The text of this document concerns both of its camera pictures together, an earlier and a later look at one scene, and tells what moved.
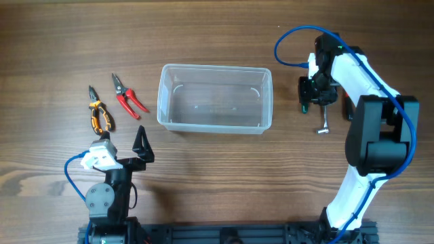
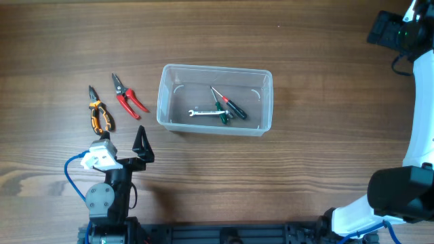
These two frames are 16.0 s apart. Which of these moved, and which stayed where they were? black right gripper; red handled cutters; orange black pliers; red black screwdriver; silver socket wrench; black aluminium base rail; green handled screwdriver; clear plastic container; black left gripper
Moved: black right gripper; red black screwdriver; silver socket wrench; green handled screwdriver
Stayed: black left gripper; orange black pliers; clear plastic container; black aluminium base rail; red handled cutters
